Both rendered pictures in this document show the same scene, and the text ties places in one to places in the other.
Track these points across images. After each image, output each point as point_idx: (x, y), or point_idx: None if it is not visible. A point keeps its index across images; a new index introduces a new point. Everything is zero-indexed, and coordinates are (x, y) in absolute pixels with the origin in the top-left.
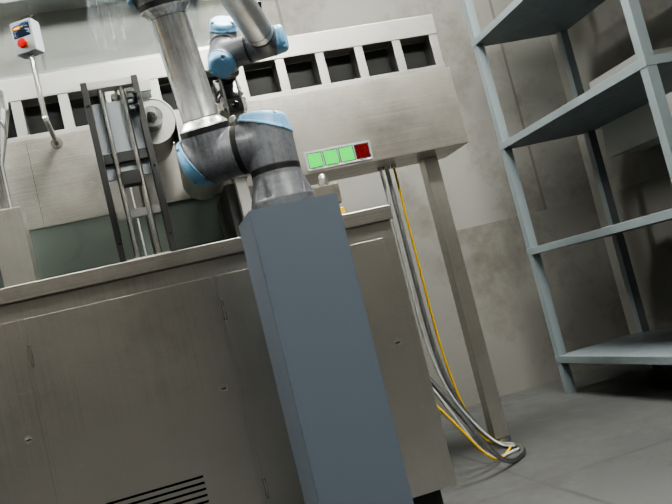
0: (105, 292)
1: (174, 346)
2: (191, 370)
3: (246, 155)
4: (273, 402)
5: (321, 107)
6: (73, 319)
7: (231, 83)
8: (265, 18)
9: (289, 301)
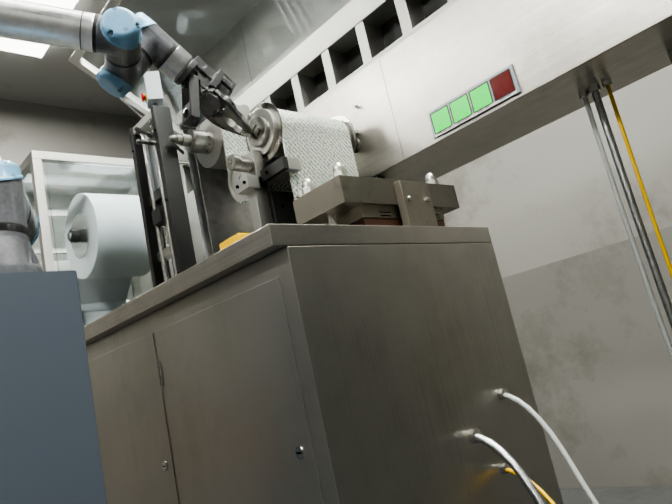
0: (105, 345)
1: (137, 408)
2: (147, 438)
3: None
4: (196, 497)
5: (446, 38)
6: (94, 369)
7: (186, 86)
8: (58, 18)
9: None
